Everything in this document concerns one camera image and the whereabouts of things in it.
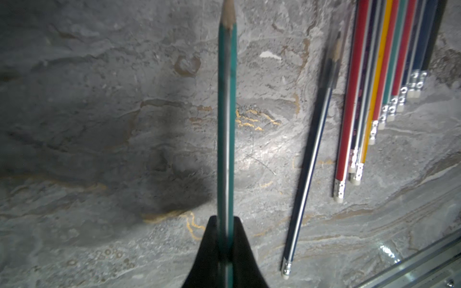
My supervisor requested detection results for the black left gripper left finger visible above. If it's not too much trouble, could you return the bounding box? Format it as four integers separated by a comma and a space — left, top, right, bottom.
182, 216, 219, 288

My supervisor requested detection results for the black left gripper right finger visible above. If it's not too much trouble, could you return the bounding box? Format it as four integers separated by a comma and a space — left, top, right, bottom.
232, 217, 268, 288

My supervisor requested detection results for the dark blue pencil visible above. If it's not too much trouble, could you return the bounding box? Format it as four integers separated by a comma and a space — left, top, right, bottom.
280, 32, 346, 280
396, 0, 427, 112

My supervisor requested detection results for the black pencil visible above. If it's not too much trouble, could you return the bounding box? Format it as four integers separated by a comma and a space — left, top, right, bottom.
414, 0, 447, 98

